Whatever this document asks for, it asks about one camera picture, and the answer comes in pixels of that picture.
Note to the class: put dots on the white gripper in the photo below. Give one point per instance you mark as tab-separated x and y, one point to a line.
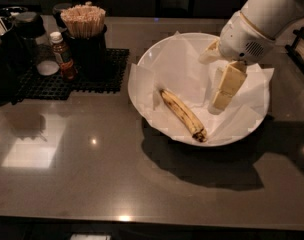
243	40

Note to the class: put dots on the black plastic grid mat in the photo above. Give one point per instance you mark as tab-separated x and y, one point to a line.
34	86

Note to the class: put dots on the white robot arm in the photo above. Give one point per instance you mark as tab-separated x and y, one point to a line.
271	17

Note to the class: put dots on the white paper liner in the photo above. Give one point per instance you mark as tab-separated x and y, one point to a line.
185	80

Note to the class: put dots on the black condiment caddy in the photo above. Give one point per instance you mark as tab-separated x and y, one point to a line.
14	59

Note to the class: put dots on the small brown sauce bottle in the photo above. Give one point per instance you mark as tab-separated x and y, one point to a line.
63	56

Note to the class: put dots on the black wooden tray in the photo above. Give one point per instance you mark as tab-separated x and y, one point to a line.
296	50

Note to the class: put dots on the black stir stick holder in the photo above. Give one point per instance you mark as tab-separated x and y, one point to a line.
89	54

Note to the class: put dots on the glass shaker with black lid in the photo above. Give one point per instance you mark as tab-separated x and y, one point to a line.
30	28

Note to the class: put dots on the bundle of wooden stir sticks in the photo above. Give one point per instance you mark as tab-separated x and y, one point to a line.
84	21

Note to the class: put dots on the dark jar behind sticks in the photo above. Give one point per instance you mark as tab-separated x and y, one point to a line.
57	10

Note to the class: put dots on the white bowl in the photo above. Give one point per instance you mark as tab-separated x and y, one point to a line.
178	84

